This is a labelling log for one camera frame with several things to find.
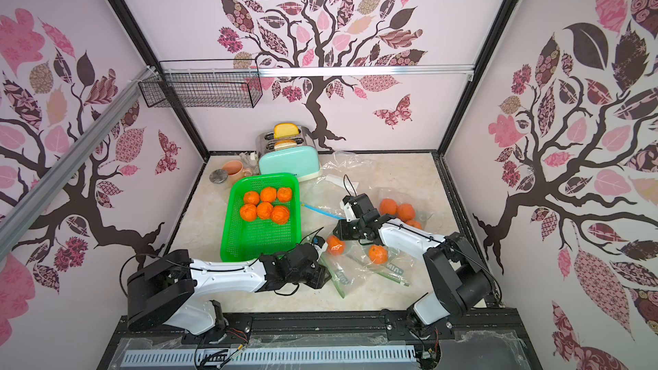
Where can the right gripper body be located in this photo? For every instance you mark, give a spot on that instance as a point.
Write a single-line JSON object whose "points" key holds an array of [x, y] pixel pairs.
{"points": [[352, 221]]}

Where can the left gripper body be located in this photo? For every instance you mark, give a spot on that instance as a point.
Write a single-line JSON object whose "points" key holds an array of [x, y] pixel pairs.
{"points": [[311, 277]]}

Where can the orange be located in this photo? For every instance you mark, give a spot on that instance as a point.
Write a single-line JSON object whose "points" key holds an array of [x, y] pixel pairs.
{"points": [[280, 215], [248, 212], [268, 194], [264, 210], [335, 246], [251, 198], [284, 194], [378, 255]]}

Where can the clear green-zip bag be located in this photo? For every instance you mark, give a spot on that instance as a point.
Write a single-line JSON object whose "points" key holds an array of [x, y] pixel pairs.
{"points": [[351, 270]]}

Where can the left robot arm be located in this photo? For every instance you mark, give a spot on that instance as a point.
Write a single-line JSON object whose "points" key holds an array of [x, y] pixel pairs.
{"points": [[174, 289]]}

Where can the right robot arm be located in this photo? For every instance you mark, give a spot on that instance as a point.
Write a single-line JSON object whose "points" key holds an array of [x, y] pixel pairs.
{"points": [[458, 277]]}

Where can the clear green-strip bag of oranges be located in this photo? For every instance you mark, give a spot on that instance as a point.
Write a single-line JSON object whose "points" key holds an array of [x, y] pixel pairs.
{"points": [[407, 208]]}

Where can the green plastic basket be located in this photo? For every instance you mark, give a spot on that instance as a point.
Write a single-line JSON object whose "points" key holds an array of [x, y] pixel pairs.
{"points": [[246, 240]]}

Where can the mint green toaster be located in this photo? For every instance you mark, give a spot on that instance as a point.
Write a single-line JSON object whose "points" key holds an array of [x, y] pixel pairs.
{"points": [[302, 161]]}

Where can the pink ceramic mug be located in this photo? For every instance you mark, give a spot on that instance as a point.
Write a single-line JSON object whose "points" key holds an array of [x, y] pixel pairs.
{"points": [[236, 170]]}

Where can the yellow toast slice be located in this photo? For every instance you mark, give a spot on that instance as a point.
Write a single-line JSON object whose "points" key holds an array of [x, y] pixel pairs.
{"points": [[285, 130]]}

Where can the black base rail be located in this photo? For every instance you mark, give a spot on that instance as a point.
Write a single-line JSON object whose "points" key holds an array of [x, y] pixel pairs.
{"points": [[482, 339]]}

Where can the white slotted cable duct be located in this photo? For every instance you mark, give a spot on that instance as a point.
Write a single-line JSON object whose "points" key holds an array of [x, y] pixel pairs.
{"points": [[196, 358]]}

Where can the black wire wall basket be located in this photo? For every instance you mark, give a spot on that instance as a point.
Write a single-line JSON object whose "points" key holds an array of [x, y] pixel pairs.
{"points": [[204, 83]]}

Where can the aluminium rail bar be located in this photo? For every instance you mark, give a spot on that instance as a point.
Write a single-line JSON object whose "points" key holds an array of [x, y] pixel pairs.
{"points": [[23, 215]]}

